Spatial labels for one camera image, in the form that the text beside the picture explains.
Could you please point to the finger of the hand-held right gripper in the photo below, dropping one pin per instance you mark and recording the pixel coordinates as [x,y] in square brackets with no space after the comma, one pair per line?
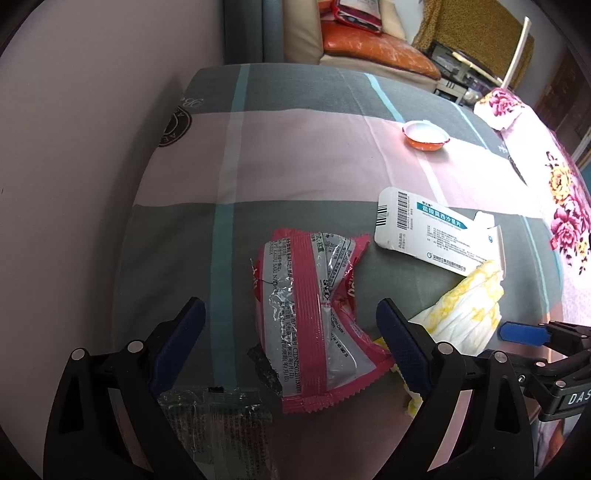
[521,333]

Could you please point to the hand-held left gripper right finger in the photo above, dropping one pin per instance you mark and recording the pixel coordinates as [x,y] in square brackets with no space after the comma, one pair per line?
[401,344]

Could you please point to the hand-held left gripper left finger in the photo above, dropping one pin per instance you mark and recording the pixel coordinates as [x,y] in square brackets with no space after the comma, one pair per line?
[178,344]

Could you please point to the yellow and white napkin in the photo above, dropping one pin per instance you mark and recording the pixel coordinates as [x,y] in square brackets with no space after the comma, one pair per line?
[466,309]

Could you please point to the pink and silver wrapper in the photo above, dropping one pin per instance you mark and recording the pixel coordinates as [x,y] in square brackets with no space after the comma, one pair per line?
[309,314]

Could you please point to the clear green plastic wrapper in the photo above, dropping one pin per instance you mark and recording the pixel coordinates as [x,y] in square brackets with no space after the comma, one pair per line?
[212,424]

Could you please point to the white medicine box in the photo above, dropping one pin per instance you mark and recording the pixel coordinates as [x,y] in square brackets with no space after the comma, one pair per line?
[434,226]

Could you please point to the pink floral quilt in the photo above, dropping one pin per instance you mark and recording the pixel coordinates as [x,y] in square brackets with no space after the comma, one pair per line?
[568,184]

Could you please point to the white and orange bowl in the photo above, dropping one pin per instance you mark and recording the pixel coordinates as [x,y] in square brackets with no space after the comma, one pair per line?
[427,134]

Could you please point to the grey and pink bedsheet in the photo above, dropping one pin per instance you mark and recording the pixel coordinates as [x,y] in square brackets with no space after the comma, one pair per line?
[300,152]

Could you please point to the glass media cabinet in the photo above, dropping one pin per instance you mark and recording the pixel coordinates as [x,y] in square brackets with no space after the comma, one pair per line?
[457,74]

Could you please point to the white chair rod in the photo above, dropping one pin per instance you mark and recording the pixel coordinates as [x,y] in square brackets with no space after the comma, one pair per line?
[517,53]

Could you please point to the orange seat cushion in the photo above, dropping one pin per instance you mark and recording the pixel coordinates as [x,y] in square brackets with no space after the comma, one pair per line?
[374,50]

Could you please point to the dark teal panel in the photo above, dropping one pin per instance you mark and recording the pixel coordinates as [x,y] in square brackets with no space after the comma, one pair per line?
[251,30]

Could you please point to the beige sofa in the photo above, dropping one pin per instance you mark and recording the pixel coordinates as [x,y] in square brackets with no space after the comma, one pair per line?
[300,32]

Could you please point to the red bag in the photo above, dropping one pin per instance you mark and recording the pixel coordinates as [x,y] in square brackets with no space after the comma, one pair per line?
[358,14]

